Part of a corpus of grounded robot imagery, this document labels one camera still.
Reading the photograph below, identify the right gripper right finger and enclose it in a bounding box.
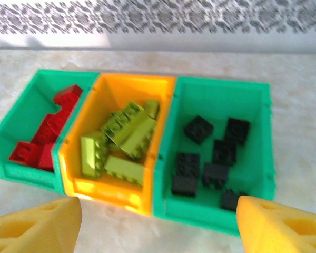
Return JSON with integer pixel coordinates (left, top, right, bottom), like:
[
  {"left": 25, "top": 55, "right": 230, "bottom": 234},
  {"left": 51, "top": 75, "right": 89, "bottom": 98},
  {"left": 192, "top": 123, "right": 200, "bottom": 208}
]
[{"left": 235, "top": 196, "right": 316, "bottom": 253}]

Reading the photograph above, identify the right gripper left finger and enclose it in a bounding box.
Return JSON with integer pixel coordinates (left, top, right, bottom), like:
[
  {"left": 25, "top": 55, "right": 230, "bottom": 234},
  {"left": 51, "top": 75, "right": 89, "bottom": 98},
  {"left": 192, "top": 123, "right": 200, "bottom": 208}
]
[{"left": 0, "top": 197, "right": 83, "bottom": 253}]

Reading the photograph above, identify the small black lego brick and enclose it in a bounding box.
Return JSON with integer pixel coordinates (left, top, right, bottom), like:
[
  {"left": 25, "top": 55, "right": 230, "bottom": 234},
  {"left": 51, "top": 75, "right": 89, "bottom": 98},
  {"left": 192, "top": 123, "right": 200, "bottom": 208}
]
[
  {"left": 212, "top": 139, "right": 238, "bottom": 166},
  {"left": 202, "top": 162, "right": 230, "bottom": 190},
  {"left": 171, "top": 174, "right": 198, "bottom": 198},
  {"left": 184, "top": 115, "right": 214, "bottom": 145},
  {"left": 175, "top": 152, "right": 201, "bottom": 177},
  {"left": 224, "top": 118, "right": 251, "bottom": 145},
  {"left": 221, "top": 189, "right": 247, "bottom": 211}
]

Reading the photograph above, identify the small red lego brick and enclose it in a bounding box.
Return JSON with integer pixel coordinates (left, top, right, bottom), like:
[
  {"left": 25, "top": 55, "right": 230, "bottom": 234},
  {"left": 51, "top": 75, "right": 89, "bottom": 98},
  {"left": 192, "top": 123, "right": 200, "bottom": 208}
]
[{"left": 8, "top": 141, "right": 41, "bottom": 166}]

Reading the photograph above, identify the long lime lego brick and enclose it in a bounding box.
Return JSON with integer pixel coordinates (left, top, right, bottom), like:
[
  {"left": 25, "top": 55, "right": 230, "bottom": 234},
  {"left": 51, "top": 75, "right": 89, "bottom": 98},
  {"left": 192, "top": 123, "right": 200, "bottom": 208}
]
[
  {"left": 81, "top": 131, "right": 108, "bottom": 179},
  {"left": 104, "top": 155, "right": 145, "bottom": 187},
  {"left": 120, "top": 115, "right": 156, "bottom": 160},
  {"left": 121, "top": 102, "right": 145, "bottom": 121},
  {"left": 101, "top": 110, "right": 132, "bottom": 146}
]

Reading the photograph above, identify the red L-shaped lego piece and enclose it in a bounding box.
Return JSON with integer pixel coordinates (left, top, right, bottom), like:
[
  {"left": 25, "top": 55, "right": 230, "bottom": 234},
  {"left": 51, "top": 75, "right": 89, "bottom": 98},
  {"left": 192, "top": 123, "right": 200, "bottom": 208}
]
[{"left": 31, "top": 109, "right": 72, "bottom": 145}]

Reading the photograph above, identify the red T-shaped lego piece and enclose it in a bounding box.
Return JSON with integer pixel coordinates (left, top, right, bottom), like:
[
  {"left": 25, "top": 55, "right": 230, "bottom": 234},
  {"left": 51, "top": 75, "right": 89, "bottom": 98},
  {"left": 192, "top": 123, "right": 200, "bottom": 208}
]
[{"left": 53, "top": 84, "right": 84, "bottom": 113}]

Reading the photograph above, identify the small lime lego brick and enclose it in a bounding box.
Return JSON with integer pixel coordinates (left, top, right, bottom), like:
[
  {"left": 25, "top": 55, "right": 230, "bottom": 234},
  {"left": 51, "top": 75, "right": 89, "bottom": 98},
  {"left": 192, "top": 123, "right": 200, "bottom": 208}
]
[{"left": 144, "top": 100, "right": 161, "bottom": 120}]

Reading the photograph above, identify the yellow plastic bin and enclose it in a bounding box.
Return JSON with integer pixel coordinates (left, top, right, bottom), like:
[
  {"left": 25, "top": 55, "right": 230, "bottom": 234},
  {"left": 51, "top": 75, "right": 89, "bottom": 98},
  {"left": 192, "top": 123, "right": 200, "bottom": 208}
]
[{"left": 58, "top": 73, "right": 176, "bottom": 217}]

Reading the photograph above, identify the green plastic bin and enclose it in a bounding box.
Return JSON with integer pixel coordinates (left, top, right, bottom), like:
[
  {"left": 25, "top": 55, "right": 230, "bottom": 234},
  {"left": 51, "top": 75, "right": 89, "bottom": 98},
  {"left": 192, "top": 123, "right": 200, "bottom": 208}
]
[
  {"left": 152, "top": 76, "right": 277, "bottom": 237},
  {"left": 0, "top": 69, "right": 100, "bottom": 195}
]

